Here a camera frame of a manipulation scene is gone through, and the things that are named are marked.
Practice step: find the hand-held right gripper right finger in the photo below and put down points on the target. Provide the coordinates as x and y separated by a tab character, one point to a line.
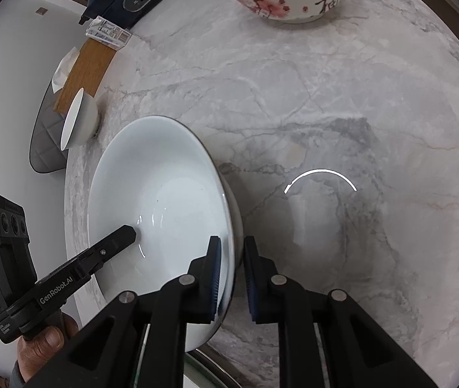
249	283

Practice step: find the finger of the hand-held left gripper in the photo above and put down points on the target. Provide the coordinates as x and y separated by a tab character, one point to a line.
110	246

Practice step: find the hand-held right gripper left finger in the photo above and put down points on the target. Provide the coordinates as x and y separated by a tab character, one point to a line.
214	279

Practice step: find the large white bowl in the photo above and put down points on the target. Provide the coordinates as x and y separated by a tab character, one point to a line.
156	194

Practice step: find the grey rimmed plate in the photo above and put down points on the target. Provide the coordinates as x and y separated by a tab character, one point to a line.
203	370

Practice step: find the small white bowl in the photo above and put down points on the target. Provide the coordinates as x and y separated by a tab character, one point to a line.
80	121

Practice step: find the person's left hand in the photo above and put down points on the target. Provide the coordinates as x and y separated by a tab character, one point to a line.
47	341

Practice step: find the grey quilted chair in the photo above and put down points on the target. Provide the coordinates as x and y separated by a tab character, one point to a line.
47	141

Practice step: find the wooden tissue box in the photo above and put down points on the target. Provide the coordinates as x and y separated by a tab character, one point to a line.
86	76

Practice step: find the white tissue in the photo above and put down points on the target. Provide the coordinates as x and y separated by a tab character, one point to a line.
63	70

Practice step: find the small drink carton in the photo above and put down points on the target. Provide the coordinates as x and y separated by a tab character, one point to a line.
108	32

